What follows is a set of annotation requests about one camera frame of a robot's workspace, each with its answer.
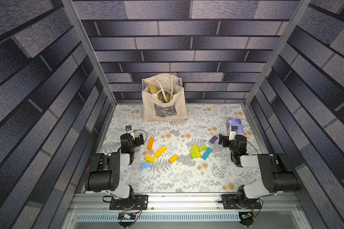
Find small yellow block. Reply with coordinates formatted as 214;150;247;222
145;156;156;163
169;154;179;164

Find purple tissue pack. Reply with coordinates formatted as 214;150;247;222
227;118;244;135

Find small yellow block left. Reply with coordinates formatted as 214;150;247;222
145;156;156;163

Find small yellow block right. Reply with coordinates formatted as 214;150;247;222
169;154;179;164

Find circuit board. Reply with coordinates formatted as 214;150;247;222
118;212;138;221
239;212;253;220

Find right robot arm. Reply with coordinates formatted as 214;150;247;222
218;134;301;209

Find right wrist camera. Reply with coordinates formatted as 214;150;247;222
231;126;238;133

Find lime green block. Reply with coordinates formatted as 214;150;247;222
189;149;197;159

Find purple block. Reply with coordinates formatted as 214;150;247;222
209;135;218;144

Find right circuit board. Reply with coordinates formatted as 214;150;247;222
239;212;253;220

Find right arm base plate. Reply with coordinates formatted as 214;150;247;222
218;194;262;210

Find light blue block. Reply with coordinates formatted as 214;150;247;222
140;162;153;169

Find long yellow block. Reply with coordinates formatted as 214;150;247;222
154;146;167;158

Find green block small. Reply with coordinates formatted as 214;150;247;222
198;145;207;152

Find beige canvas tote bag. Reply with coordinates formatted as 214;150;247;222
142;73;188;122

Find yellow block on green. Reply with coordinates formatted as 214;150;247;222
193;145;201;158

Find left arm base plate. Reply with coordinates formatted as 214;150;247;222
109;195;149;210

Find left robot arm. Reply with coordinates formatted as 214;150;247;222
85;133;149;210

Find orange long block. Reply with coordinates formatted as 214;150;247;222
147;138;154;150

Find left circuit board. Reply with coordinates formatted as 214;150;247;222
118;212;138;221

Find teal block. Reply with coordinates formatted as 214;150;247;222
201;148;212;160

